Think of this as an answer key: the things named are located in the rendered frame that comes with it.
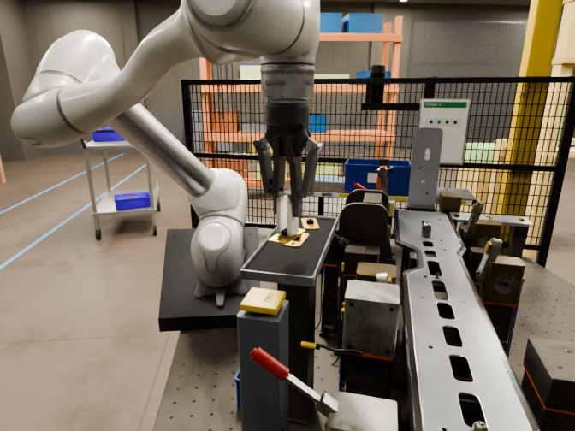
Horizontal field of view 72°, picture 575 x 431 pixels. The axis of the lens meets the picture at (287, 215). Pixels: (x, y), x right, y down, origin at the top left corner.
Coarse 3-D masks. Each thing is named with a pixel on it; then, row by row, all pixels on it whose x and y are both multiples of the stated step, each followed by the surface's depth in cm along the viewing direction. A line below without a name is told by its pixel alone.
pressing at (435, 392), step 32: (416, 224) 150; (448, 224) 150; (416, 256) 121; (448, 256) 121; (416, 288) 100; (448, 288) 100; (416, 320) 86; (448, 320) 86; (480, 320) 86; (416, 352) 76; (448, 352) 76; (480, 352) 76; (416, 384) 67; (448, 384) 67; (480, 384) 67; (512, 384) 67; (416, 416) 60; (448, 416) 61; (512, 416) 61
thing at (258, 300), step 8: (256, 288) 66; (248, 296) 64; (256, 296) 64; (264, 296) 64; (272, 296) 64; (280, 296) 64; (240, 304) 62; (248, 304) 61; (256, 304) 61; (264, 304) 61; (272, 304) 61; (280, 304) 62; (256, 312) 61; (264, 312) 61; (272, 312) 61
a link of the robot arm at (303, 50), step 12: (312, 0) 58; (312, 12) 58; (312, 24) 59; (300, 36) 57; (312, 36) 60; (288, 48) 57; (300, 48) 59; (312, 48) 62; (264, 60) 63; (276, 60) 61; (288, 60) 61; (300, 60) 61; (312, 60) 63
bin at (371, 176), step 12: (348, 168) 185; (360, 168) 184; (372, 168) 183; (396, 168) 180; (408, 168) 179; (348, 180) 187; (360, 180) 186; (372, 180) 184; (396, 180) 182; (408, 180) 181; (396, 192) 184
